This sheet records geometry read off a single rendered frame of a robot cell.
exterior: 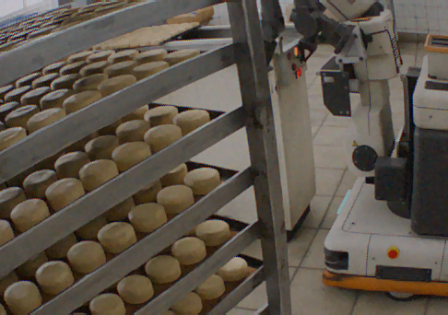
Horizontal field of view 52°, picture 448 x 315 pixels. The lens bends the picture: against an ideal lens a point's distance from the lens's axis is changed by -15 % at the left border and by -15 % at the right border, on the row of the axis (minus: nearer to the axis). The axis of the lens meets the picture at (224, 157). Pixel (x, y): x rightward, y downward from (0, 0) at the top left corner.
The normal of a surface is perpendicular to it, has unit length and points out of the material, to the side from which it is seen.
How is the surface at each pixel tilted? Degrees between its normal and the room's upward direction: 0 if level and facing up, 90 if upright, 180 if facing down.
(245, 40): 90
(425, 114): 90
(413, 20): 90
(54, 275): 0
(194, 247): 0
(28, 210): 0
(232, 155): 90
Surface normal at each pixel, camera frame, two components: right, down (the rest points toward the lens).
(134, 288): -0.14, -0.90
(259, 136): -0.62, 0.40
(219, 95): -0.45, 0.43
